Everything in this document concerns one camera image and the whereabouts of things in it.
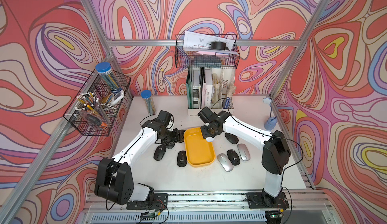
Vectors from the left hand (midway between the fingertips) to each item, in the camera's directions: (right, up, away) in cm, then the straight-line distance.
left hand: (181, 140), depth 83 cm
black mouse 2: (-13, -9, +6) cm, 17 cm away
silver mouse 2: (+25, -13, +3) cm, 29 cm away
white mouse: (+16, 0, +1) cm, 16 cm away
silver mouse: (+37, -8, +6) cm, 38 cm away
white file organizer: (+21, +31, +18) cm, 42 cm away
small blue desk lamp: (+57, +8, +14) cm, 59 cm away
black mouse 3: (0, -12, +3) cm, 12 cm away
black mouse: (0, +4, -7) cm, 8 cm away
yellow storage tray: (+11, -9, +6) cm, 15 cm away
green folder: (+5, +31, +5) cm, 32 cm away
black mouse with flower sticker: (+30, -11, +4) cm, 33 cm away
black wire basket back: (+5, +52, +19) cm, 55 cm away
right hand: (+16, +1, +4) cm, 17 cm away
